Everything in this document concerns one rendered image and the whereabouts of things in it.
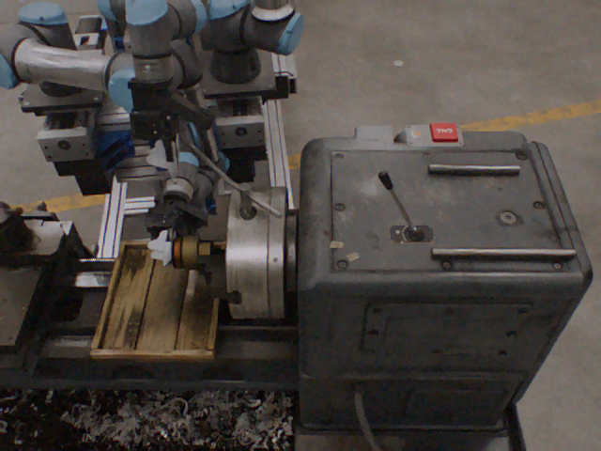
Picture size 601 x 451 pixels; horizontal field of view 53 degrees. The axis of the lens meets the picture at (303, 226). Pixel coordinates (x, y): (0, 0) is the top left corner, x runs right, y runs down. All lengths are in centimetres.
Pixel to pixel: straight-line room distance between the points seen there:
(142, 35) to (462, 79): 293
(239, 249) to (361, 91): 253
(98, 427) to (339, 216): 99
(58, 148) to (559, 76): 310
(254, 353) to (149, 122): 63
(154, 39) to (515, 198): 81
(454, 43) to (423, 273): 314
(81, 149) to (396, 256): 100
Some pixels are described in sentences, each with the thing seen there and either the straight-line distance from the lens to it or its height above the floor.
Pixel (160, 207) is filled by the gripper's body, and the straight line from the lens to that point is 155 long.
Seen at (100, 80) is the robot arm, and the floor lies 137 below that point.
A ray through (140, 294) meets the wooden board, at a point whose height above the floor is 88.
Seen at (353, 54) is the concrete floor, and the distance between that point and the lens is 403.
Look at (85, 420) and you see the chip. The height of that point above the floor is 56.
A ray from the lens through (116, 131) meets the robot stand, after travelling 192.
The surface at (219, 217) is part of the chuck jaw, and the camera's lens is 142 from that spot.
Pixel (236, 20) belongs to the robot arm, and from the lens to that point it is 170.
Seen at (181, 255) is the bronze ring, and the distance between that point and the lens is 144.
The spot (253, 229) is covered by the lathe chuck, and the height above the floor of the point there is 123.
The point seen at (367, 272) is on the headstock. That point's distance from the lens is 119.
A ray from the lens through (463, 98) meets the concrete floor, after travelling 376.
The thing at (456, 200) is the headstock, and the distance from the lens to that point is 134.
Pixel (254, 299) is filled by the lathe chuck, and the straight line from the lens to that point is 133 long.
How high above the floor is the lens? 221
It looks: 49 degrees down
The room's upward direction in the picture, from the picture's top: 1 degrees counter-clockwise
